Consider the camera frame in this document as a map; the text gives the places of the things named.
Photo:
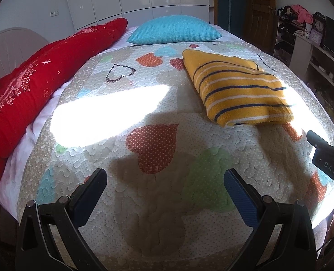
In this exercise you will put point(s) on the purple alarm clock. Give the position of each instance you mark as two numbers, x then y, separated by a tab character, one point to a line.
315	37

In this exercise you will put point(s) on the white bed sheet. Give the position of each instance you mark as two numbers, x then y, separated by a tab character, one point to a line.
20	158

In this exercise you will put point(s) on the yellow striped sweater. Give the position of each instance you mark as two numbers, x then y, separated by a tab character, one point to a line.
234	90

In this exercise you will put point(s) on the red embroidered quilt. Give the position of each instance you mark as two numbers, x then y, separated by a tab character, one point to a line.
28	90

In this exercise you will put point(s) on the brown wooden door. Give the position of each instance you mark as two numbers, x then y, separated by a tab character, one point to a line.
261	5

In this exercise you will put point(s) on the heart patchwork bedspread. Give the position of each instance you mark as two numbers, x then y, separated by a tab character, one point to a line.
155	189

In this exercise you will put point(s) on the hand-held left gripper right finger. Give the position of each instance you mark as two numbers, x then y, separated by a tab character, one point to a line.
241	197

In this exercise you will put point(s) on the teal pillow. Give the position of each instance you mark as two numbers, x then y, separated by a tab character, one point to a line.
175	29

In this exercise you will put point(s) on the white shelf unit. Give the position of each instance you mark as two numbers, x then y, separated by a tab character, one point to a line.
302	53

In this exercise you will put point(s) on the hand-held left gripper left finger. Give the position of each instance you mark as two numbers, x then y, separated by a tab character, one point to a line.
85	203

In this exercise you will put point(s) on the black ornate clock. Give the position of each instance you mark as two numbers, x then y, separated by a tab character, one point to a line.
319	24

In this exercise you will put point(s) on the white round headboard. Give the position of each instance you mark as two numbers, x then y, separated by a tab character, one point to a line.
9	48

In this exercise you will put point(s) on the pink cloth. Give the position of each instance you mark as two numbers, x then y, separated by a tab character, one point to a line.
302	14

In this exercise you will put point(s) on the dark teal door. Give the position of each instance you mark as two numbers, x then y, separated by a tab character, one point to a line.
230	2

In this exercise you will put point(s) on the white wall socket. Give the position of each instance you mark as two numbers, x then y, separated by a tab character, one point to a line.
53	13

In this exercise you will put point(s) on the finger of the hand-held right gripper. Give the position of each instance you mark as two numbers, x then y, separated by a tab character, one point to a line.
316	139

